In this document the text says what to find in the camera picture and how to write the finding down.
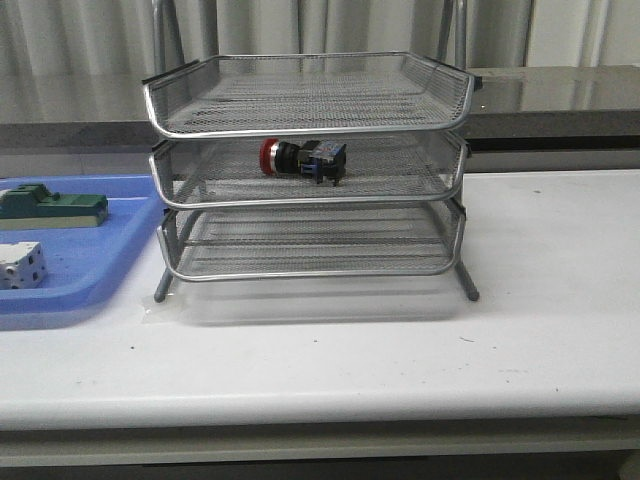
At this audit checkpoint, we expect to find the white circuit breaker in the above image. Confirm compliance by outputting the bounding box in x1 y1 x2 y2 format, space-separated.
1 241 48 290

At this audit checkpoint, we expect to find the grey metal rack frame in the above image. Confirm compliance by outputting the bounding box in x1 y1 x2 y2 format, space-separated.
151 0 482 305

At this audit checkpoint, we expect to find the green electrical module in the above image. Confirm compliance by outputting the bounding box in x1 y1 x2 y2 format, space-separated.
1 183 109 230

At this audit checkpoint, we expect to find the clear tape strip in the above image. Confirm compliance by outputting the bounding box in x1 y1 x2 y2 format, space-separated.
142 293 187 324

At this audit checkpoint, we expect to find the grey stone counter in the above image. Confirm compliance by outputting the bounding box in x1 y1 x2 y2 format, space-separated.
1 65 639 151

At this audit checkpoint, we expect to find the blue plastic tray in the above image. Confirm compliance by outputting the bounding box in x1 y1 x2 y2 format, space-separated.
1 174 163 323

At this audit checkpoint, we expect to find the white pleated curtain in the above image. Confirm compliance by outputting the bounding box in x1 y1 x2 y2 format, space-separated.
0 0 640 124

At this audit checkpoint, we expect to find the red emergency push button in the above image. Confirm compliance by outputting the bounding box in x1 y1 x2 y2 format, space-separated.
259 138 347 186

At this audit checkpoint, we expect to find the silver mesh tray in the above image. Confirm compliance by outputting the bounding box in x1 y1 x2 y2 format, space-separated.
149 131 469 210
157 200 466 282
143 52 482 140

